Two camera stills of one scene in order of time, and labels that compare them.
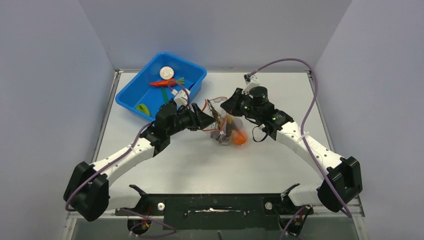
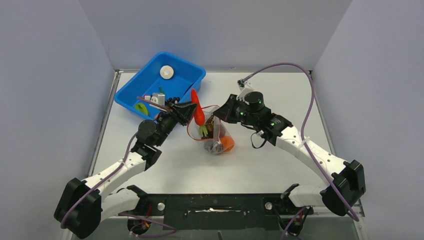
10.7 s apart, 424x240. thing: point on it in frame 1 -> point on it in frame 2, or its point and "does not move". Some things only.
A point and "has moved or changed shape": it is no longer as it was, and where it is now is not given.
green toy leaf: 142,107 does not move
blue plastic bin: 149,89 does not move
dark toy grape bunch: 224,136 -> 213,147
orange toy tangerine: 239,138 -> 227,143
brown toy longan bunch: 216,115 -> 209,124
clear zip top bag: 226,125 has moved or changed shape
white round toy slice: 166,73 does not move
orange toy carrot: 171,82 has moved or changed shape
